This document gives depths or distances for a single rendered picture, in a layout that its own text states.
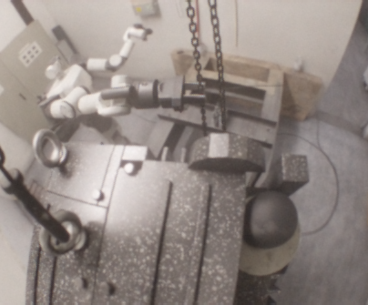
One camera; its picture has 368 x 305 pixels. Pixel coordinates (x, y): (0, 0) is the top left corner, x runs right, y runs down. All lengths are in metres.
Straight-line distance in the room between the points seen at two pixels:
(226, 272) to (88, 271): 0.18
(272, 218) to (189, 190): 0.11
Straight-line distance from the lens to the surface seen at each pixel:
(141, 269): 0.25
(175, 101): 0.50
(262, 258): 0.32
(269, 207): 0.24
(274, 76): 1.91
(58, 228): 0.22
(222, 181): 0.24
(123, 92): 0.53
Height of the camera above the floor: 1.84
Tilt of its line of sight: 61 degrees down
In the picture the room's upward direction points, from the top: 21 degrees counter-clockwise
